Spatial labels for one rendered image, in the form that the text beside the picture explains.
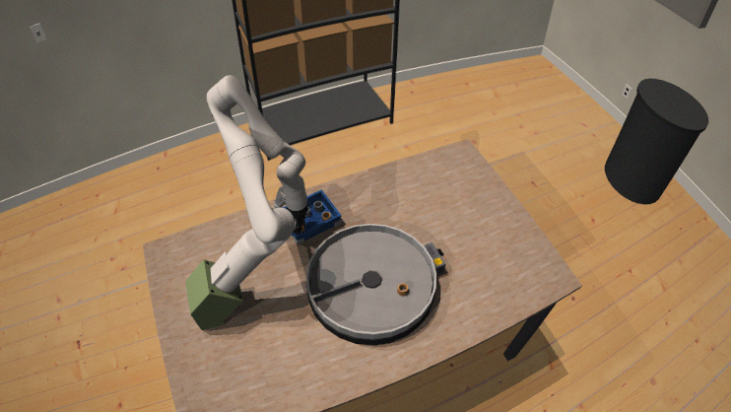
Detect blue crate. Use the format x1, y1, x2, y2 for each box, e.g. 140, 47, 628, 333
292, 189, 342, 244

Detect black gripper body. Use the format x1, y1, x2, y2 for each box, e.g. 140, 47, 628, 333
287, 205, 308, 223

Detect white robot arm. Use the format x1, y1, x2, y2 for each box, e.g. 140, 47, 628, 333
207, 75, 307, 293

